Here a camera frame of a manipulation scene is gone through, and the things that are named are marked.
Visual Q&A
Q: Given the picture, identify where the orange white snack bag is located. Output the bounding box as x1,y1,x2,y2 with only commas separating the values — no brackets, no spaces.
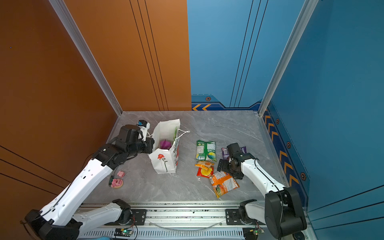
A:
210,172,240,198

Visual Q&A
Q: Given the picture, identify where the magenta grape snack bag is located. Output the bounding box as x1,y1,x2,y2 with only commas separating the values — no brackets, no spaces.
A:
159,140,173,150

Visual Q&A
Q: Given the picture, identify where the white paper bag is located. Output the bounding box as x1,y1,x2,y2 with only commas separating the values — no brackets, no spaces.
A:
149,119,190,174

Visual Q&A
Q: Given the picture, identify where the green snack bag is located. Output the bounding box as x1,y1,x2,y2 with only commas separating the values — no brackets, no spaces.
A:
174,128,179,141

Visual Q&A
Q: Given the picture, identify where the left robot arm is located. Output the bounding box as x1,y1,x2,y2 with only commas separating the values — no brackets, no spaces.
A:
22,120,154,240

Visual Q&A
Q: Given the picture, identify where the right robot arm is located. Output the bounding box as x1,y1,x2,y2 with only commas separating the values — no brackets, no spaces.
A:
218,143,307,240

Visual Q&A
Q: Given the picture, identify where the purple snack packet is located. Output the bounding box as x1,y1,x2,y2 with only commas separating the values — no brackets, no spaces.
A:
221,146,247,160

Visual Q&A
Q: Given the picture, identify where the red yellow snack packet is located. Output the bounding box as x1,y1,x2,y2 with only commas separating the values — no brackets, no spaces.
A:
195,161,214,178

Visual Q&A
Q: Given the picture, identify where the green white snack packet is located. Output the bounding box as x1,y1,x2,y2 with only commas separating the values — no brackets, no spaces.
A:
196,140,217,163

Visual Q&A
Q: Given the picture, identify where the small pink block toy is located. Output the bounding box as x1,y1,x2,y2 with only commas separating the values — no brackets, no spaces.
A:
117,171,125,178

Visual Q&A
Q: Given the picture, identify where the pink pig toy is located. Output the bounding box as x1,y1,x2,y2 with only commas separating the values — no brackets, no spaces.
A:
110,179,124,189

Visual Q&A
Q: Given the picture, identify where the green circuit board right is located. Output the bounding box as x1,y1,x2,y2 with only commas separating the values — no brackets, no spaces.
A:
242,228,265,240

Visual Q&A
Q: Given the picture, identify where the green circuit board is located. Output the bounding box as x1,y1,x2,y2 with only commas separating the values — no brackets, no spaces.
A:
242,228,265,240
114,228,134,238

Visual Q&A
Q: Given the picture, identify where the green circuit board left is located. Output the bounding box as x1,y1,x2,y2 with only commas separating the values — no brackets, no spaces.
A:
114,228,134,238

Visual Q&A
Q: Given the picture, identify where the black round knob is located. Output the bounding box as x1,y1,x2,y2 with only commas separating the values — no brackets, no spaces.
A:
292,232,306,240

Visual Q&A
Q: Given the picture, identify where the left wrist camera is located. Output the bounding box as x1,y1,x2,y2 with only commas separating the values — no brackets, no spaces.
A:
137,120,150,142

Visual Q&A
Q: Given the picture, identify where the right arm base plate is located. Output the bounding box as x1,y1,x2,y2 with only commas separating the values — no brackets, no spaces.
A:
225,209,265,226

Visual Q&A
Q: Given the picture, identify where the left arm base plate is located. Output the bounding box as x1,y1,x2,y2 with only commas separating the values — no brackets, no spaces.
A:
105,209,147,226

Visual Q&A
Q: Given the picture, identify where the aluminium frame rail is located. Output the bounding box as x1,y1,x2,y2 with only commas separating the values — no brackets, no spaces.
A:
79,201,273,240

